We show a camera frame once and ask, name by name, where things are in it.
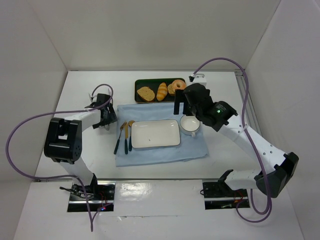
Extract metal food tongs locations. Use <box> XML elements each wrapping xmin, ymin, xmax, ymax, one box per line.
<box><xmin>89</xmin><ymin>93</ymin><xmax>111</xmax><ymax>131</ymax></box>

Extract golden bread roll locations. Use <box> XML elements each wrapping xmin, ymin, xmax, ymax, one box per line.
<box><xmin>156</xmin><ymin>82</ymin><xmax>168</xmax><ymax>102</ymax></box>

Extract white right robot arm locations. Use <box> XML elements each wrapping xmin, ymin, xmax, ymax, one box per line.
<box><xmin>173</xmin><ymin>83</ymin><xmax>299</xmax><ymax>198</ymax></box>

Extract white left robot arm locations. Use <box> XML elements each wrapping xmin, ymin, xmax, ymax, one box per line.
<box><xmin>44</xmin><ymin>93</ymin><xmax>117</xmax><ymax>198</ymax></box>

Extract toast bread slice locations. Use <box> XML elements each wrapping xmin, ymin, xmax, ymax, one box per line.
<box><xmin>137</xmin><ymin>86</ymin><xmax>156</xmax><ymax>102</ymax></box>

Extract round brown bun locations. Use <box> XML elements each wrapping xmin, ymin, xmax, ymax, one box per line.
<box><xmin>167</xmin><ymin>83</ymin><xmax>176</xmax><ymax>96</ymax></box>

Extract white ceramic cup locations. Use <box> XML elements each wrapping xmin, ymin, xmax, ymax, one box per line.
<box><xmin>179</xmin><ymin>115</ymin><xmax>201</xmax><ymax>138</ymax></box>

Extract dark green rectangular tray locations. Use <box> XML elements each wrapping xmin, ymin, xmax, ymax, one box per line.
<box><xmin>134</xmin><ymin>77</ymin><xmax>186</xmax><ymax>104</ymax></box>

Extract light blue cloth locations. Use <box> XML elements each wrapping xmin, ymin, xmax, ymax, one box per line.
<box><xmin>115</xmin><ymin>102</ymin><xmax>209</xmax><ymax>167</ymax></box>

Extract white rectangular plate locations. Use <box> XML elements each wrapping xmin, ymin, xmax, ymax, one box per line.
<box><xmin>131</xmin><ymin>119</ymin><xmax>181</xmax><ymax>149</ymax></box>

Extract glazed ring donut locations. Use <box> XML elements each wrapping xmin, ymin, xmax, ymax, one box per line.
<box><xmin>172</xmin><ymin>79</ymin><xmax>187</xmax><ymax>93</ymax></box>

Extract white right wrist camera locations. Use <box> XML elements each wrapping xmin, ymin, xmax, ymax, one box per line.
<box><xmin>188</xmin><ymin>73</ymin><xmax>207</xmax><ymax>87</ymax></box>

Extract gold knife green handle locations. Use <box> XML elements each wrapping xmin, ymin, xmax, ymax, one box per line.
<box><xmin>124</xmin><ymin>122</ymin><xmax>129</xmax><ymax>155</ymax></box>

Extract gold spoon green handle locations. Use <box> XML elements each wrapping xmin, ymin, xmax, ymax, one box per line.
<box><xmin>128</xmin><ymin>120</ymin><xmax>135</xmax><ymax>152</ymax></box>

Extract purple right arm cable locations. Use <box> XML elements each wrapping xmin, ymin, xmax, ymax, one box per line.
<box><xmin>193</xmin><ymin>57</ymin><xmax>273</xmax><ymax>223</ymax></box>

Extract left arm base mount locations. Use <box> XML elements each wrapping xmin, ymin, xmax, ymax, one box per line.
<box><xmin>59</xmin><ymin>182</ymin><xmax>116</xmax><ymax>213</ymax></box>

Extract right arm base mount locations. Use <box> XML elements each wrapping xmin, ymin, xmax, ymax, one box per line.
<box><xmin>199</xmin><ymin>181</ymin><xmax>251</xmax><ymax>210</ymax></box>

